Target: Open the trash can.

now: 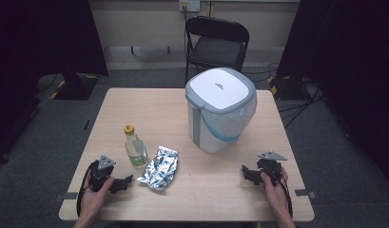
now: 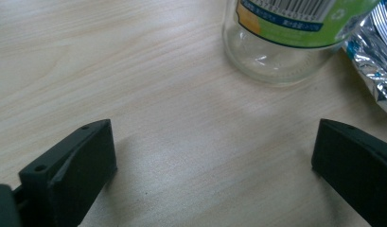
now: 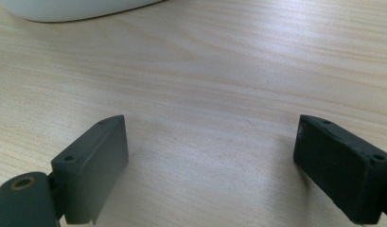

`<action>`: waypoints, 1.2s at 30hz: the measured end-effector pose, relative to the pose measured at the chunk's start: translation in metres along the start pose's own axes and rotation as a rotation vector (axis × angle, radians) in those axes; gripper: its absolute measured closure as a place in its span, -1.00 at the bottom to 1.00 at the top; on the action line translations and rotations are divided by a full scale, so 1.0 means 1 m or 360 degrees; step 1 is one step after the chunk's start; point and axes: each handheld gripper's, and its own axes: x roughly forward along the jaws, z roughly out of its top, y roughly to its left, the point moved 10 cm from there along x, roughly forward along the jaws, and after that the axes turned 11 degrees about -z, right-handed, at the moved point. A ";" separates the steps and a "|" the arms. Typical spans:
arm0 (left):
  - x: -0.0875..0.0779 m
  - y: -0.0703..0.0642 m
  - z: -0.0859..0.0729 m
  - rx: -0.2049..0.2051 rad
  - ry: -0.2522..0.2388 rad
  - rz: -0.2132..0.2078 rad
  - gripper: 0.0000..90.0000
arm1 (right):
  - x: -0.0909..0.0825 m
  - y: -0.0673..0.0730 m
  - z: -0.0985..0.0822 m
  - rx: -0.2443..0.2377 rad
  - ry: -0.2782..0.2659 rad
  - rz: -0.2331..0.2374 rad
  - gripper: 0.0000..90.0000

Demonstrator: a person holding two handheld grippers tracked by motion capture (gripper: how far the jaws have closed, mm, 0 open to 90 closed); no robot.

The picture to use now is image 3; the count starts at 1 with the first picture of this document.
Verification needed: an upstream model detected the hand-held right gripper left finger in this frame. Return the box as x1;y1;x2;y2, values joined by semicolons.
48;114;130;226

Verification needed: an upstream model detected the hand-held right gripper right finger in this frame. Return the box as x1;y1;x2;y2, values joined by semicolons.
292;113;387;225

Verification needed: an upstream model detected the white trash can with lid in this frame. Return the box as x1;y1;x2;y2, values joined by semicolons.
0;0;166;24

